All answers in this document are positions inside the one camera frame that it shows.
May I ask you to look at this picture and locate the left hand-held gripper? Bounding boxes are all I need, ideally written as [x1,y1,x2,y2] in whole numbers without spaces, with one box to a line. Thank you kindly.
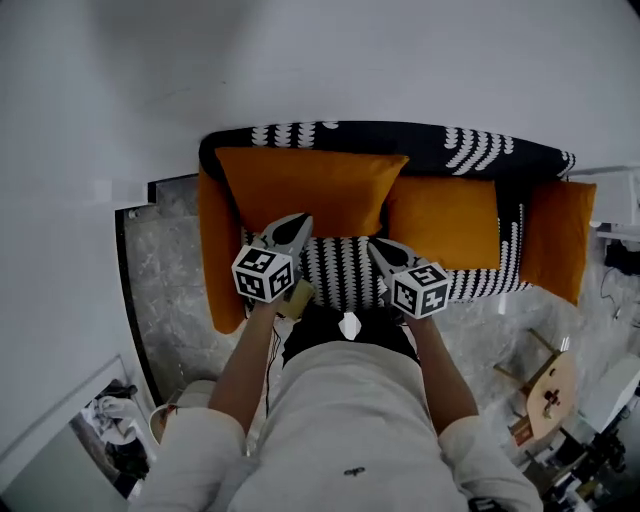
[232,212,315,304]

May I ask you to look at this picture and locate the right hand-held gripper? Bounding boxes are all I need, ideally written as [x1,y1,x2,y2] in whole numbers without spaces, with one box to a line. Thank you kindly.
[367,238,451,322]

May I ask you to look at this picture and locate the orange sofa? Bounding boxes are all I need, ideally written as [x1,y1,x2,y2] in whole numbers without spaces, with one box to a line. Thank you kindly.
[197,119,599,336]

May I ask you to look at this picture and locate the person's right forearm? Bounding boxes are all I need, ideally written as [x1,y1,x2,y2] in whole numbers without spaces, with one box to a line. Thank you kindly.
[406,315,480,437]

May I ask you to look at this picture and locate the person's left forearm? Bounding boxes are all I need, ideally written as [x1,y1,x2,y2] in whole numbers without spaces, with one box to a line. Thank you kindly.
[208,299,282,435]

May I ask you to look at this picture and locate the person's black trousers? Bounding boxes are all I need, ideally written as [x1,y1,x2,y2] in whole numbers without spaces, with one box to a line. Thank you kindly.
[281,301,422,370]

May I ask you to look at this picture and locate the person's white shirt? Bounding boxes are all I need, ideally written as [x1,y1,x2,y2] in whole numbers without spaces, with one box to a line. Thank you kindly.
[127,342,544,512]

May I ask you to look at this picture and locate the white round laundry basket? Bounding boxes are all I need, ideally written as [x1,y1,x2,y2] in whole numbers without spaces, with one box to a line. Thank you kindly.
[148,378,222,447]

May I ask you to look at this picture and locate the round wooden stool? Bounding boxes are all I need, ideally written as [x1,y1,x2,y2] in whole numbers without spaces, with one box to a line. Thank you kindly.
[493,328,580,443]

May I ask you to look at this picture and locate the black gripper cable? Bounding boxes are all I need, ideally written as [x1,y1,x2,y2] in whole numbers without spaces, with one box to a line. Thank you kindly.
[264,314,282,417]

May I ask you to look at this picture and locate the black floor cable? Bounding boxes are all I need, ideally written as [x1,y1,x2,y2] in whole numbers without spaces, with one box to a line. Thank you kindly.
[599,266,627,322]

